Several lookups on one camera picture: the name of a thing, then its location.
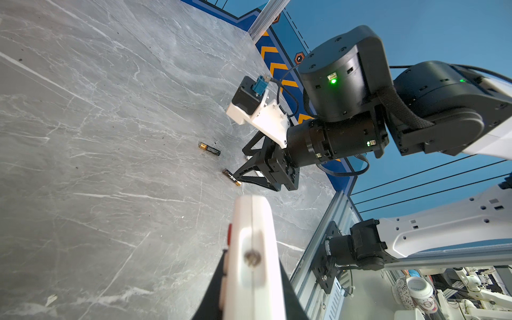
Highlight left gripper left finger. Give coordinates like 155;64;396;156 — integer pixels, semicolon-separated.
192;250;227;320

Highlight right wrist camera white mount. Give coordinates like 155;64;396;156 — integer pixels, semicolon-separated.
226;76;291;149

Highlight white remote control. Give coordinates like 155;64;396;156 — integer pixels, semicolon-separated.
219;195;286;320

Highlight black AAA battery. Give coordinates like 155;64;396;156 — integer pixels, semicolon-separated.
198;142;221;156
223;169;241;186

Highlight right aluminium corner post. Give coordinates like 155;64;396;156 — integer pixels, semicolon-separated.
248;0;290;44

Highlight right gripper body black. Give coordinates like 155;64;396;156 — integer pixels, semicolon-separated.
267;115;388;191

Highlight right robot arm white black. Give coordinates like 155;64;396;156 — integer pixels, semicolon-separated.
227;25;511;278

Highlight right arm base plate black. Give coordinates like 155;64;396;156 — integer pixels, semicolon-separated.
311;221;351;294

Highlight white paper cup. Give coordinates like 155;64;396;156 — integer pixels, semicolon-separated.
406;277;438;314

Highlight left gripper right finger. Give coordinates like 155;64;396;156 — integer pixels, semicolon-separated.
279;263;309;320

